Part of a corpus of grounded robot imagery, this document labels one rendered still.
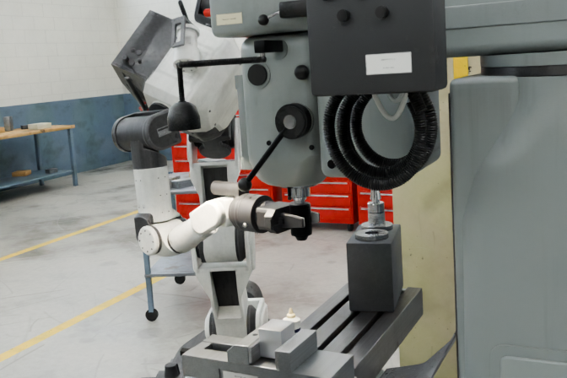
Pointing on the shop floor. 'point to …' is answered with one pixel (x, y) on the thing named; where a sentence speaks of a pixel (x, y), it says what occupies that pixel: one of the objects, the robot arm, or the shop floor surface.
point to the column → (510, 216)
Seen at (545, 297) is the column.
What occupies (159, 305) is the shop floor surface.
